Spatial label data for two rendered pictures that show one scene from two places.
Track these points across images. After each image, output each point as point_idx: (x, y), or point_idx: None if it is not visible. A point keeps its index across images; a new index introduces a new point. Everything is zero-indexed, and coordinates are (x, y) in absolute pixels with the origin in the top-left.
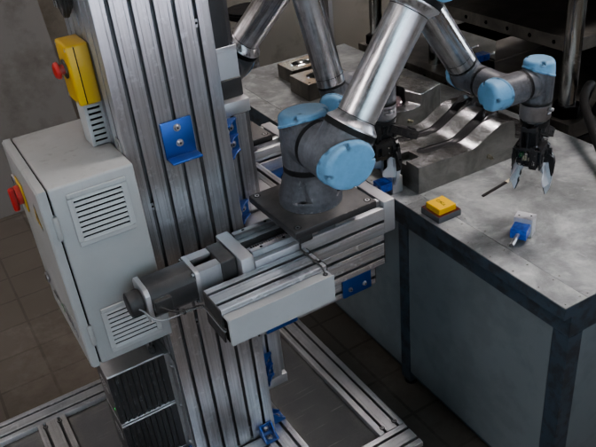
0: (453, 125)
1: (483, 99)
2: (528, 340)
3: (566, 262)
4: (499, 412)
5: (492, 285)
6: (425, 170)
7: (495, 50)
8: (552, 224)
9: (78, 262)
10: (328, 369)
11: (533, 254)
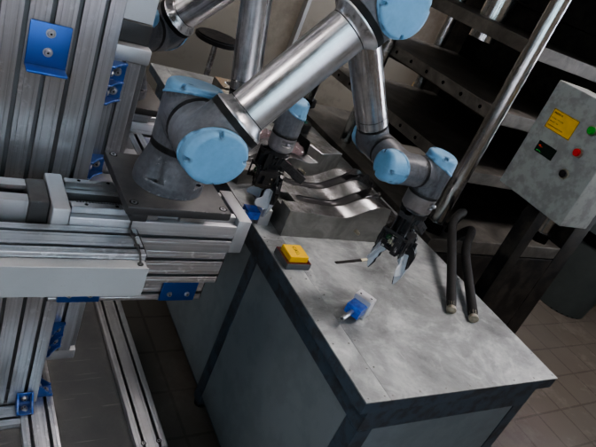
0: (338, 191)
1: (378, 166)
2: (317, 415)
3: (385, 356)
4: None
5: (308, 348)
6: (294, 215)
7: None
8: (386, 316)
9: None
10: (122, 363)
11: (357, 336)
